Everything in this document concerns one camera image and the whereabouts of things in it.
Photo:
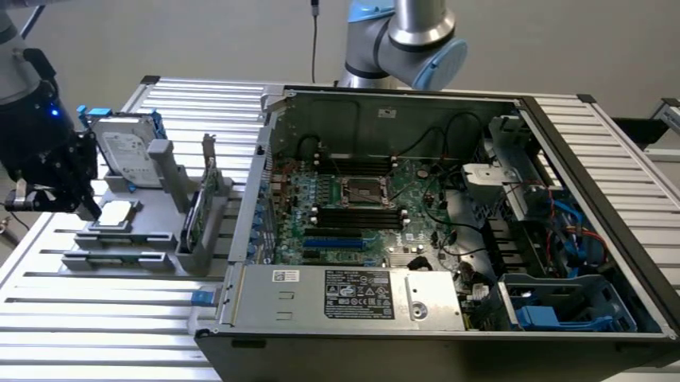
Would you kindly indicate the open black PC case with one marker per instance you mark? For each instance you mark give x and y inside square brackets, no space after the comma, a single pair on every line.
[371,358]

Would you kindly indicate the blue expansion slot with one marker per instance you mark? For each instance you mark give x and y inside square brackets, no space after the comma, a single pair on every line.
[331,242]

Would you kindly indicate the graphics card with metal bracket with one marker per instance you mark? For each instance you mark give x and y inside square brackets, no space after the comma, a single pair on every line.
[204,207]

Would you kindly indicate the silver CPU chip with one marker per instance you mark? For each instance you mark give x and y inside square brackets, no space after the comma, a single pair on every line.
[116,213]

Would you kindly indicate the white case sticker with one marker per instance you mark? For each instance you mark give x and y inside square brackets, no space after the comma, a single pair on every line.
[386,113]

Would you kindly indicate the aluminium frame side table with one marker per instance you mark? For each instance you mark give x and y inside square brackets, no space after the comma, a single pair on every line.
[664,119]

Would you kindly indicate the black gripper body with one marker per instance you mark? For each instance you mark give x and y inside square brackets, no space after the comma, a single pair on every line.
[37,131]

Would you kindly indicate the silver coin battery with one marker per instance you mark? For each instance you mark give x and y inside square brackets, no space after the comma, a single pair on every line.
[422,173]

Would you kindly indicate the black expansion slot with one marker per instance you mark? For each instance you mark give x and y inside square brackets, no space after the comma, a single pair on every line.
[331,232]

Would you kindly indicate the grey parts rack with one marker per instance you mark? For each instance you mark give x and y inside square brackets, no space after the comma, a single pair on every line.
[159,207]

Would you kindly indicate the disk bay with blue carrier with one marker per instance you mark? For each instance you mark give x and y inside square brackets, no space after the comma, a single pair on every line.
[562,294]

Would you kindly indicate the CPU socket with metal frame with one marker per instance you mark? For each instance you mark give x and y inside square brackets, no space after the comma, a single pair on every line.
[362,191]

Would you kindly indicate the green motherboard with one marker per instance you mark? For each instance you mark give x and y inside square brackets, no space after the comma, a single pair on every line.
[419,207]

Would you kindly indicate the hard disk with blue bracket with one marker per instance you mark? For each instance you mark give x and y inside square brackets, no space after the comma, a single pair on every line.
[127,151]

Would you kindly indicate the silver power supply unit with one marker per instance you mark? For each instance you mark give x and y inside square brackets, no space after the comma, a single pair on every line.
[296,298]

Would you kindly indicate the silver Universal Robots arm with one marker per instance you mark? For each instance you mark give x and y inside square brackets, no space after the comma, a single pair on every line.
[419,24]

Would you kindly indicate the green RAM stick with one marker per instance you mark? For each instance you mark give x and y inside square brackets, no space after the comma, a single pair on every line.
[121,238]
[111,258]

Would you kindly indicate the silver chipset heat sink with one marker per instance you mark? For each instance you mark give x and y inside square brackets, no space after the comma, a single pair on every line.
[411,262]

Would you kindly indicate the grey metal drive cage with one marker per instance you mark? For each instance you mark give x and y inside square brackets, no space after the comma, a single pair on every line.
[494,175]

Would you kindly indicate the black RAM slot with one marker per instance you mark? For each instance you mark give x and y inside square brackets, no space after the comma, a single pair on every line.
[361,213]
[355,161]
[361,219]
[361,224]
[355,166]
[355,156]
[355,171]
[361,208]

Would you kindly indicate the blue case latch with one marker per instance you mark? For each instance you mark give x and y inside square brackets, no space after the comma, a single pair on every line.
[202,298]

